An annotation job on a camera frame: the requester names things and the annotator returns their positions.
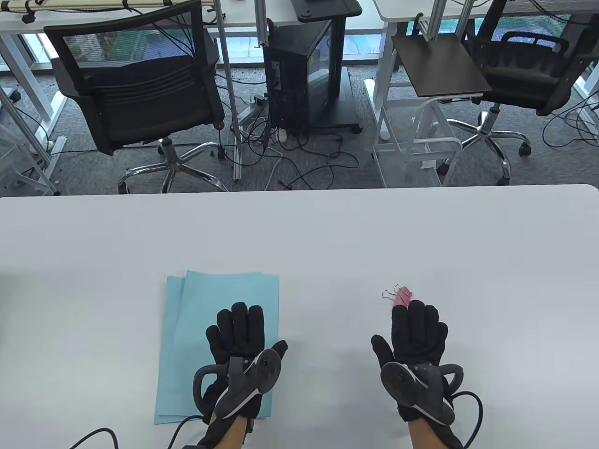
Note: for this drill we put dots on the person's right hand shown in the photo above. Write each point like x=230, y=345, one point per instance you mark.
x=416, y=332

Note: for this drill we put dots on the person's left hand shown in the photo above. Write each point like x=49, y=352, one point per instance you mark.
x=234, y=327

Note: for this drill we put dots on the pink binder clip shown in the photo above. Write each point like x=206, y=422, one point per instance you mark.
x=403, y=296

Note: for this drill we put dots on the light blue paper sheet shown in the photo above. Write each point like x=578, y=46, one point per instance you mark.
x=201, y=299
x=171, y=299

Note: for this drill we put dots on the person's left forearm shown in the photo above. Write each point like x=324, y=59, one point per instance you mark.
x=229, y=432

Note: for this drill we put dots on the person's right forearm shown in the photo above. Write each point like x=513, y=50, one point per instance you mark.
x=426, y=437

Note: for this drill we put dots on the grey right hand tracker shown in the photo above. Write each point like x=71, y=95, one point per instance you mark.
x=398, y=379

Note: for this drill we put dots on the grey hand tracker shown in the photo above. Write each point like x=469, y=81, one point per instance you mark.
x=398, y=379
x=266, y=369

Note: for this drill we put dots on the grey left hand tracker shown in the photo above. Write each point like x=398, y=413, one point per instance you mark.
x=266, y=369

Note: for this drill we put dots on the white power strip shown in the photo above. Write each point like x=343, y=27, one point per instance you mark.
x=248, y=114

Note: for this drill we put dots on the black rolling stand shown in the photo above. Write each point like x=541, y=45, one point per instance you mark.
x=348, y=107

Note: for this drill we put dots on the black mesh office chair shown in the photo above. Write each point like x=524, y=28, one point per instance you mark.
x=140, y=107

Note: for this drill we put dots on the black computer tower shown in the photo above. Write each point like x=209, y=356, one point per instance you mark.
x=290, y=93

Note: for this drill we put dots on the dark brown board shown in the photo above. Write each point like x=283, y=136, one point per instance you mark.
x=435, y=65

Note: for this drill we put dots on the black office chair with armrests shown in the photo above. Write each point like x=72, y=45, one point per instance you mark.
x=514, y=75

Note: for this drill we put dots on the beige bar with black ties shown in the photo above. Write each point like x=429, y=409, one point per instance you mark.
x=70, y=3

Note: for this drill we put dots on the aluminium profile post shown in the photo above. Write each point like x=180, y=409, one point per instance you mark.
x=230, y=93

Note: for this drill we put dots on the aluminium profile frame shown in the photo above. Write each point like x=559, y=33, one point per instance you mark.
x=28, y=154

